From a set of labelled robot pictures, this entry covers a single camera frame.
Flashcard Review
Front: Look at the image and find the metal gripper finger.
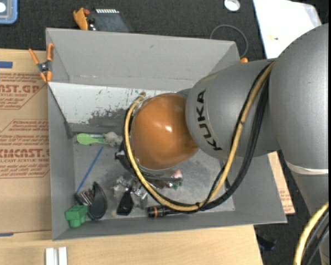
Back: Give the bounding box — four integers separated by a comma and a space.
130, 187, 149, 210
111, 176, 134, 194

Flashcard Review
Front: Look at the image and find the black wedge-shaped object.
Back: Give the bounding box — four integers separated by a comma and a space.
116, 190, 135, 216

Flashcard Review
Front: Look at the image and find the black oval shell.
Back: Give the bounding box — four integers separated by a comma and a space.
86, 181, 109, 221

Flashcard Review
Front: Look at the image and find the thin blue stick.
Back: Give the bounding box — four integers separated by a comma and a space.
75, 146, 104, 194

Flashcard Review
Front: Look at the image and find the black and silver striped object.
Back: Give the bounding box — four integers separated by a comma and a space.
74, 189, 96, 206

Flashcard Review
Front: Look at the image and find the white fluffy toy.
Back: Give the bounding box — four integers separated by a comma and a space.
103, 131, 124, 147

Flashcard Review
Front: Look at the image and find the green plastic block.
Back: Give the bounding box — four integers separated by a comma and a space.
64, 205, 88, 229

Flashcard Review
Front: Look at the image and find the light green plastic spoon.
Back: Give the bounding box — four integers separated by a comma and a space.
76, 132, 107, 146

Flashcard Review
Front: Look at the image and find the brown cardboard board, red print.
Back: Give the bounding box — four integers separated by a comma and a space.
0, 47, 54, 237

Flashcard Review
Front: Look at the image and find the grey metal bin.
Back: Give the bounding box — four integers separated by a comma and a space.
45, 28, 289, 241

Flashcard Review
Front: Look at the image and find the black cylinder on white bracket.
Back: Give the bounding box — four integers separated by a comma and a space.
114, 147, 127, 163

